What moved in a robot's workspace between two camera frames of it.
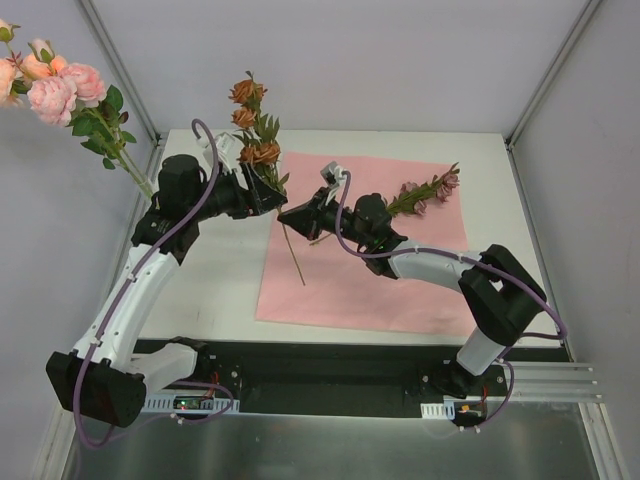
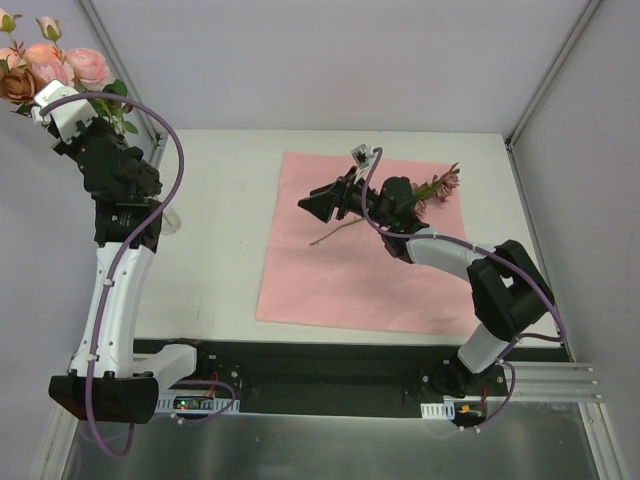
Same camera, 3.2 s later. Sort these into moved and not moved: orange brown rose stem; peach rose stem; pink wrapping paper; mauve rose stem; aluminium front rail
Moved: orange brown rose stem; peach rose stem
Not moved: mauve rose stem; pink wrapping paper; aluminium front rail
